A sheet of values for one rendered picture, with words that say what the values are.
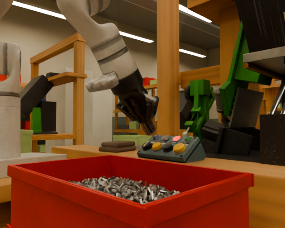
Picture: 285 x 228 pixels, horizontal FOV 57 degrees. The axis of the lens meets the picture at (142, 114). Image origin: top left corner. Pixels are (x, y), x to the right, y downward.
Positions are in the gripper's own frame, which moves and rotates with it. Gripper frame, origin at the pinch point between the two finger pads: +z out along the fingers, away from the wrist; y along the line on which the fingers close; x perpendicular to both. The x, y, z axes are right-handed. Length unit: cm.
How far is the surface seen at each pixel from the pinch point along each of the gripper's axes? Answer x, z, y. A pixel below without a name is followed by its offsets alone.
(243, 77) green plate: -28.9, 3.5, -11.6
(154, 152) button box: 1.6, 6.4, 0.4
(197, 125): -35.8, 24.8, 15.6
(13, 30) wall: -299, -103, 688
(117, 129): -360, 264, 573
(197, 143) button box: -3.8, 7.3, -8.7
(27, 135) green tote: 3, 2, 72
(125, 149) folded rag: -2.9, 10.6, 18.9
